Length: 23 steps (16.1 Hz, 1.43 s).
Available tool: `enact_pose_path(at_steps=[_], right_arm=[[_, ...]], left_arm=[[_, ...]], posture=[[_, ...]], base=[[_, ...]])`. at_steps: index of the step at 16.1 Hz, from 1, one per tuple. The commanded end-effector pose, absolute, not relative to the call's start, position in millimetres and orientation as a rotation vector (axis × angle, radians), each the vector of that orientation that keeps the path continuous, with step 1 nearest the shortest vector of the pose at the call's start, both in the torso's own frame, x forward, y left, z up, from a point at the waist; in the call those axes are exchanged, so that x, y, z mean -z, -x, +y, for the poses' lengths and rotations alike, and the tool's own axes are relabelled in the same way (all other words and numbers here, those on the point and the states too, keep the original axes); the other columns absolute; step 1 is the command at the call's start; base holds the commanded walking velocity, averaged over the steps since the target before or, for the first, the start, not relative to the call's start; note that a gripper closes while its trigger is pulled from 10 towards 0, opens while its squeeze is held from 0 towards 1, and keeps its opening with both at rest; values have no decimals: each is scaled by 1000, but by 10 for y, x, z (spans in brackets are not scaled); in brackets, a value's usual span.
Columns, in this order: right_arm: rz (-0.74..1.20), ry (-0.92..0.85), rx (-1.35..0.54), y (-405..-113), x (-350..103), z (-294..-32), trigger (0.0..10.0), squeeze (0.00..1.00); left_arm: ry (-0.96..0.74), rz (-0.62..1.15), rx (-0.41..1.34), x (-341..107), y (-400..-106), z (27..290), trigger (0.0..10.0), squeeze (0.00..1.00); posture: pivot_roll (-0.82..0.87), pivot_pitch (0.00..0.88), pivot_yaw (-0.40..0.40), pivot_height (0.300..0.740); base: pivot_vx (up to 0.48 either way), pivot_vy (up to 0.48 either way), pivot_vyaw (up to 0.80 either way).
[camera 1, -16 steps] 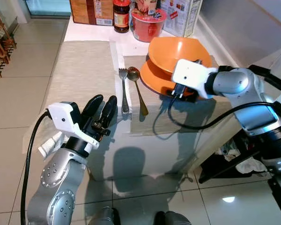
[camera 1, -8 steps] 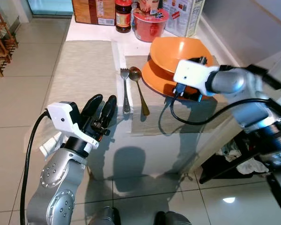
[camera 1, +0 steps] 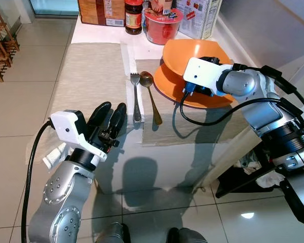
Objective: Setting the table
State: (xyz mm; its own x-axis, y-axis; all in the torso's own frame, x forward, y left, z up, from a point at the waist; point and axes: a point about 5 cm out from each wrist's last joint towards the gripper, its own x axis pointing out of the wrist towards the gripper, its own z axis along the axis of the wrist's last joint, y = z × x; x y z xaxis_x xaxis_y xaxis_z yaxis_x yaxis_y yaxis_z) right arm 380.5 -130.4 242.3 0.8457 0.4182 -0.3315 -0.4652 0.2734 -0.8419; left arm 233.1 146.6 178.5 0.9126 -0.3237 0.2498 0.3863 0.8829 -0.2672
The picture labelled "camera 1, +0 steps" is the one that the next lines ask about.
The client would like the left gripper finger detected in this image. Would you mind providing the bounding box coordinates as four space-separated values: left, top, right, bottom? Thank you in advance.
89 102 112 130
109 103 128 133

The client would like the orange plate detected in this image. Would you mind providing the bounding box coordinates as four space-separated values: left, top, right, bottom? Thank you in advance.
153 63 235 109

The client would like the silver metal fork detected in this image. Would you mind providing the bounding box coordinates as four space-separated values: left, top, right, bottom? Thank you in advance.
130 72 143 124

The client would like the beige woven placemat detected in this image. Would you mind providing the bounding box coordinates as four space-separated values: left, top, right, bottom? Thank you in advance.
135 59 250 147
43 43 128 152

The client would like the orange bowl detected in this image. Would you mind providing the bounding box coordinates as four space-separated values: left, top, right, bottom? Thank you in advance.
162 39 230 77

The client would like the bronze metal spoon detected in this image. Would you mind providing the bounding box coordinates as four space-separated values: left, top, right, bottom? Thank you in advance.
139 71 163 126

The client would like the white printed carton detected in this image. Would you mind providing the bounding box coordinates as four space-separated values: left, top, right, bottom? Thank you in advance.
173 0 223 41

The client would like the red instant noodle bowl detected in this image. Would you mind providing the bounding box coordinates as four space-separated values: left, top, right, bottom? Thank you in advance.
143 7 184 46

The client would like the printed snack packet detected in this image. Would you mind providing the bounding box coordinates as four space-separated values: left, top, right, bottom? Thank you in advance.
148 0 174 15

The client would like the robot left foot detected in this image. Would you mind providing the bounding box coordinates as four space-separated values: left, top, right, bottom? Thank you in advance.
94 222 131 243

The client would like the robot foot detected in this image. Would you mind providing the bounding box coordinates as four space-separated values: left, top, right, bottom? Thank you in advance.
94 222 131 243
166 227 209 243

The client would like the red sauce jar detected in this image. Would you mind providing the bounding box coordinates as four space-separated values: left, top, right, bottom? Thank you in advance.
124 0 144 35

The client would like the black bin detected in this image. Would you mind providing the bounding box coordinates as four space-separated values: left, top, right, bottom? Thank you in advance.
215 146 295 199

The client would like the brown cardboard box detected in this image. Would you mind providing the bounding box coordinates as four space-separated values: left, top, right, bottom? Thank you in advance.
77 0 127 27

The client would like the teal glass door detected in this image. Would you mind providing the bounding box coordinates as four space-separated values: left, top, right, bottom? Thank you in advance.
29 0 80 16

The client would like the wooden rack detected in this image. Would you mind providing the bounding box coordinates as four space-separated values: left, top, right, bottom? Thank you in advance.
0 4 20 83

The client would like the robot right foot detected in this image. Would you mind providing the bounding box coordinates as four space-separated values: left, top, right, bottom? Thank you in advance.
166 227 209 243

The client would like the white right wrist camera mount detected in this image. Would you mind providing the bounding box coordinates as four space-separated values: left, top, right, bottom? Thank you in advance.
183 57 234 95

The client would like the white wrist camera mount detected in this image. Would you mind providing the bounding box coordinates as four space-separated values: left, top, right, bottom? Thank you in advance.
50 110 108 163
183 57 234 95

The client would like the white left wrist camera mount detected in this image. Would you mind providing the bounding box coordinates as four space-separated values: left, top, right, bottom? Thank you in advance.
50 110 108 163

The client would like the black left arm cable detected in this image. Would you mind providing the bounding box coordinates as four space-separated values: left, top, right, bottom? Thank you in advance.
21 118 54 243

